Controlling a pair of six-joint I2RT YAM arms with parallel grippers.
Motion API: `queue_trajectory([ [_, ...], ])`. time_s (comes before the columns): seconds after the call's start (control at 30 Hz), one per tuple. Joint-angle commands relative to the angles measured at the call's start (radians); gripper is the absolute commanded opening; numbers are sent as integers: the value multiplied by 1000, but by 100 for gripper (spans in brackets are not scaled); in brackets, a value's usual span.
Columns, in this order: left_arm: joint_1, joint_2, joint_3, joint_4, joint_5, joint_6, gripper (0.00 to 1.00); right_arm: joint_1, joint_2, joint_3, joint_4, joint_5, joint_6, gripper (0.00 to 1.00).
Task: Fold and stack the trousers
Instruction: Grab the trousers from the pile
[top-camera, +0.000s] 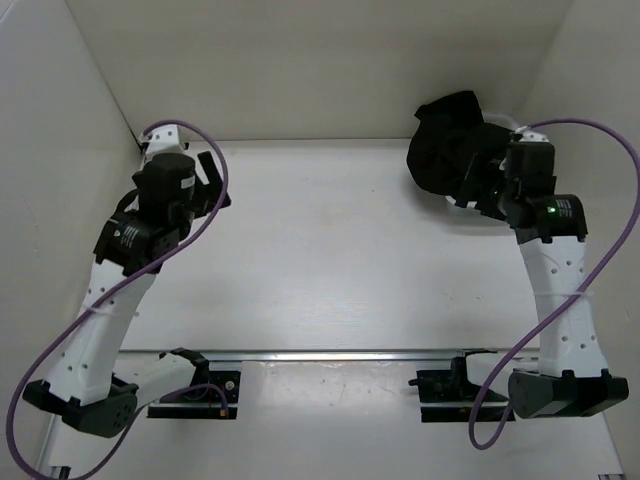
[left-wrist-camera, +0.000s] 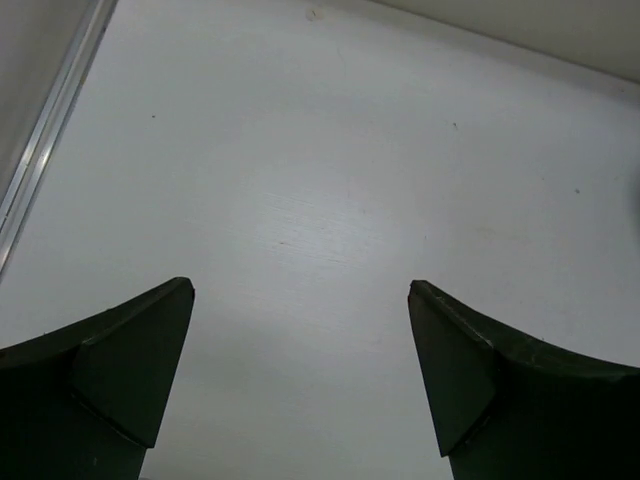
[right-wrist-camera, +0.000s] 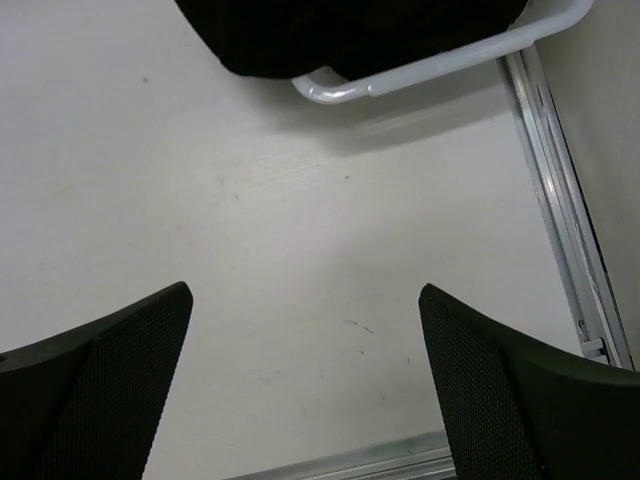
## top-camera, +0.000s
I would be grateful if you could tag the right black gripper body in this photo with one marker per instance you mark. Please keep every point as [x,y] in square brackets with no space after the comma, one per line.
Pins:
[508,192]

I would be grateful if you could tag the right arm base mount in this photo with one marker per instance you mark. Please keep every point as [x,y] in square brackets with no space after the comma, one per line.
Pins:
[445,393]

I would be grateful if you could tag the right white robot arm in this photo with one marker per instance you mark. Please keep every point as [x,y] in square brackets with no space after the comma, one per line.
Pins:
[571,377]

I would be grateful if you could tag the aluminium front rail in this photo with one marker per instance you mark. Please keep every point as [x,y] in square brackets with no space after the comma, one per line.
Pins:
[334,356]

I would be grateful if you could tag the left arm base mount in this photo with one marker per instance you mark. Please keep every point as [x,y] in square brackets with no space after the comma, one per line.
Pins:
[204,404]

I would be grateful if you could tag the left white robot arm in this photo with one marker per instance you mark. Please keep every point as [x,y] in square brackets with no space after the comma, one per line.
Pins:
[83,387]

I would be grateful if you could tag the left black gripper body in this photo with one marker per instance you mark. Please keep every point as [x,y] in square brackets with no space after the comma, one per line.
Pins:
[184,222]

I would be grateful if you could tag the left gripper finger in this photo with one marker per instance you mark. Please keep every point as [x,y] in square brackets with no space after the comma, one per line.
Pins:
[204,199]
[209,168]

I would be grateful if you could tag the white plastic basket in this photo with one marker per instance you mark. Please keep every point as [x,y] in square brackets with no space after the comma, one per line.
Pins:
[470,212]

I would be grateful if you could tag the black trousers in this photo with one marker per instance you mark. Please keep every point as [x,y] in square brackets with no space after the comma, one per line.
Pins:
[451,132]

